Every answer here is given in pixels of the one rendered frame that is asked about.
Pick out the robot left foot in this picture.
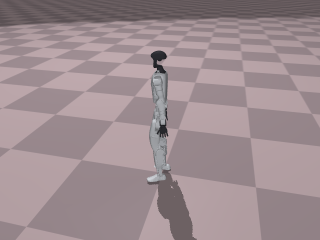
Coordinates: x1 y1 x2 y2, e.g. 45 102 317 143
147 173 166 182

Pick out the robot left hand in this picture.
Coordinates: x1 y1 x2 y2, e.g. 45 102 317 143
157 120 168 138

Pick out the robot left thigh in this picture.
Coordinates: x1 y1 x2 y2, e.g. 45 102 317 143
149 116 165 154

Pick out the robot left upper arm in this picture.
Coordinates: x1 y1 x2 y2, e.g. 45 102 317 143
152 75 165 105

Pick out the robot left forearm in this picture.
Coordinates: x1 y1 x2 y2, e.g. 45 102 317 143
156 100 166 125

